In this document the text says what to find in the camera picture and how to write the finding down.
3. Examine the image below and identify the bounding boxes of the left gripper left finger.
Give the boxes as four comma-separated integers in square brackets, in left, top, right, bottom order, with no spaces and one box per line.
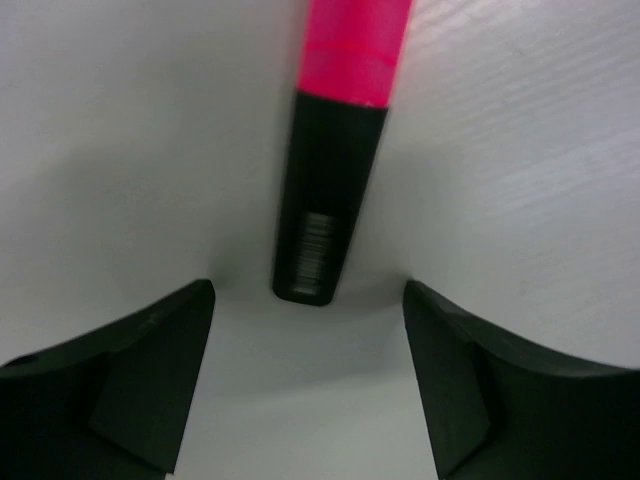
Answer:
[1,279,215,479]

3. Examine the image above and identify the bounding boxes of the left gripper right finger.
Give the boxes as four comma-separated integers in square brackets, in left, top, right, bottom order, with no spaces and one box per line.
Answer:
[403,280,639,479]

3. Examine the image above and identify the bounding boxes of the pink cap black highlighter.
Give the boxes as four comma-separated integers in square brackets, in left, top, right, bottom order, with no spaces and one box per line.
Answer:
[271,0,413,306]

